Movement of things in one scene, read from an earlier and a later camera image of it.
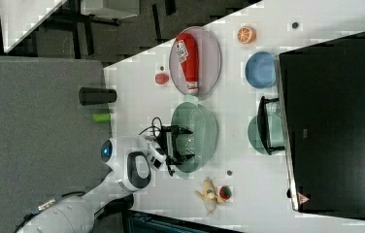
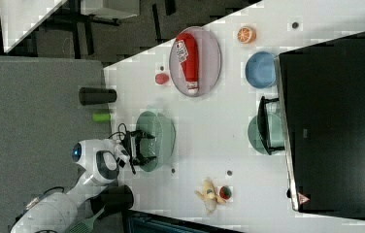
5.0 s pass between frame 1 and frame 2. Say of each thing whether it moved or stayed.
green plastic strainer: moved
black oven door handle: stayed
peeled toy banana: stayed
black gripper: moved
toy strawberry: stayed
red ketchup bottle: stayed
